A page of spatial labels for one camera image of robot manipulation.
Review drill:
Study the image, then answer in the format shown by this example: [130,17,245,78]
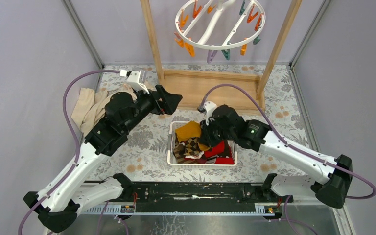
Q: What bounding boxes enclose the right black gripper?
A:
[198,116,235,148]

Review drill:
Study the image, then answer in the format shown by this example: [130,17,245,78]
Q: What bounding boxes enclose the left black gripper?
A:
[122,83,182,134]

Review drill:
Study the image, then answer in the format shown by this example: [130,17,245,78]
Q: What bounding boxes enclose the white plastic basket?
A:
[167,121,238,169]

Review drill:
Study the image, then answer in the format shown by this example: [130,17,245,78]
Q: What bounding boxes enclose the red sock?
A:
[215,157,235,165]
[204,141,226,158]

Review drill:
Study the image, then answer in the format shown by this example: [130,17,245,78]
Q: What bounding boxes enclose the mustard yellow sock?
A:
[175,121,210,151]

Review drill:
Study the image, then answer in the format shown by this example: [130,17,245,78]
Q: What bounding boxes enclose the brown yellow argyle sock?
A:
[173,138,204,160]

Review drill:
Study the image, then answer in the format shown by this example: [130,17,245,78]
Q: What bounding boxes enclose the brown tan striped sock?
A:
[173,142,195,164]

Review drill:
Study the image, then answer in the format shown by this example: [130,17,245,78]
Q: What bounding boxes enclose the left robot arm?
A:
[23,85,183,233]

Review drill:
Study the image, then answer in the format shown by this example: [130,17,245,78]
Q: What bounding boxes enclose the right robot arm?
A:
[199,101,353,209]

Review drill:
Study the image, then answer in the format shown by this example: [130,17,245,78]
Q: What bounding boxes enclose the white round clip hanger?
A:
[174,0,266,54]

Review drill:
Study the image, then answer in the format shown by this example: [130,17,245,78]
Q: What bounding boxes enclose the wooden hanging rack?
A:
[141,0,302,114]

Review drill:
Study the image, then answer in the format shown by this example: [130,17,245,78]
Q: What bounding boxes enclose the floral table mat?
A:
[87,65,310,182]

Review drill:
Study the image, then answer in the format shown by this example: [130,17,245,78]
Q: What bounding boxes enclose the lilac plastic clip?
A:
[207,50,218,64]

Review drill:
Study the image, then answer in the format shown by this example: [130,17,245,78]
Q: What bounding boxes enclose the teal plastic clip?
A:
[221,49,231,61]

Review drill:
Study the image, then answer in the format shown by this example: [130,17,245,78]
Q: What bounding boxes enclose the beige crumpled cloth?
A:
[71,84,137,136]

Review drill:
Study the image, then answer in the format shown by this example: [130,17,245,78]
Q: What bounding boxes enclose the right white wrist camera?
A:
[197,101,217,125]

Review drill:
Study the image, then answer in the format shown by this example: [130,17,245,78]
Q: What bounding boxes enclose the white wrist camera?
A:
[197,101,217,125]
[119,68,149,94]

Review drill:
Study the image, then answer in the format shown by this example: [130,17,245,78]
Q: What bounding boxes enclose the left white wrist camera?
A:
[119,68,149,94]

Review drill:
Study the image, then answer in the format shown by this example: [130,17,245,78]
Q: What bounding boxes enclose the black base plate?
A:
[112,182,288,213]

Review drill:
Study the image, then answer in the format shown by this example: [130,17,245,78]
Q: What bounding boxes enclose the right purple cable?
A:
[197,83,376,235]

